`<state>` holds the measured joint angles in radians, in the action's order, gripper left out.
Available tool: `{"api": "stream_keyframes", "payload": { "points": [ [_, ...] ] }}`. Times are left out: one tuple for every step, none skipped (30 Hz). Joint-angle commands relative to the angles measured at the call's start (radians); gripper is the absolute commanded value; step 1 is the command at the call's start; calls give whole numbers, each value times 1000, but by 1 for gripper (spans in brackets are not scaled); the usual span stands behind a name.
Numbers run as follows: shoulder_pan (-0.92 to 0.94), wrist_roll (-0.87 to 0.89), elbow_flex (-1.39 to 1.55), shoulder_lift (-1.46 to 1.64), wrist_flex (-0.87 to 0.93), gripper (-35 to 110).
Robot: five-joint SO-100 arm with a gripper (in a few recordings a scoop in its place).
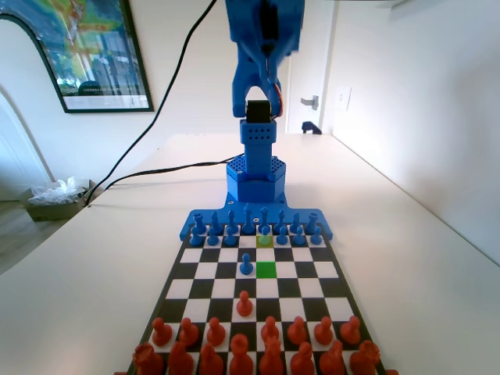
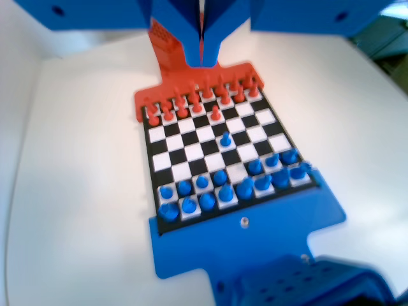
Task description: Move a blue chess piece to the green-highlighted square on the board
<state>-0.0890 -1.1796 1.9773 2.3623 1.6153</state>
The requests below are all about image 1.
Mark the red chess pawn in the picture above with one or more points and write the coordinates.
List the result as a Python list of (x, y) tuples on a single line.
[(188, 334), (244, 306), (215, 334), (270, 330), (350, 332), (323, 332), (297, 332), (161, 334)]

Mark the blue chess rook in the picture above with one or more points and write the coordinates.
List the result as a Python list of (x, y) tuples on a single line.
[(311, 222), (198, 224)]

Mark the blue chess pawn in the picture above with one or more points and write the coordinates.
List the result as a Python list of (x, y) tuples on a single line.
[(281, 237), (194, 239), (212, 238), (298, 237), (230, 238), (245, 267), (315, 237), (265, 237)]

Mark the blue chess knight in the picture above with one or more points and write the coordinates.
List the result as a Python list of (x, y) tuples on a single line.
[(215, 222), (296, 220)]

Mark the red chess bishop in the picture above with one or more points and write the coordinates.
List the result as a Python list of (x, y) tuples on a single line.
[(302, 361), (211, 361)]

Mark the framed map poster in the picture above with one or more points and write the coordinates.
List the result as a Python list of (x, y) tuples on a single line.
[(97, 58)]

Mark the cardboard box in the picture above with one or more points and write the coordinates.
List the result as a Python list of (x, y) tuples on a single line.
[(51, 211)]

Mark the red chess knight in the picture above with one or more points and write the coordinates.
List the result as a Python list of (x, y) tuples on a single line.
[(180, 361), (332, 361)]

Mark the blue table clamp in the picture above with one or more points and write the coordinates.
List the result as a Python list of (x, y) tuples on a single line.
[(310, 127)]

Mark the blue chess bishop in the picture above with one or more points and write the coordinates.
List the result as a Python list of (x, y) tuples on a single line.
[(231, 222), (281, 219)]

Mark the black and white chessboard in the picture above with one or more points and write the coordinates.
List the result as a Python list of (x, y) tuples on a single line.
[(304, 289)]

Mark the red chess queen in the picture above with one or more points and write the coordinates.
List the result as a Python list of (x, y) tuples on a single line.
[(271, 359)]

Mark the white door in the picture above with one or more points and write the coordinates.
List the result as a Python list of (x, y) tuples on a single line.
[(316, 58)]

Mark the blue chess queen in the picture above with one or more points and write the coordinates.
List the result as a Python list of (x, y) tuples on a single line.
[(265, 216)]

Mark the clear plastic bag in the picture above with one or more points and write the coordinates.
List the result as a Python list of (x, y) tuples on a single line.
[(58, 191)]

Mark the red chess rook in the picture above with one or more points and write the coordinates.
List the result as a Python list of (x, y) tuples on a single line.
[(365, 359), (147, 361)]

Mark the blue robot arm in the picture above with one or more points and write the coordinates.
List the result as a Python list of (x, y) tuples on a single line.
[(258, 156)]

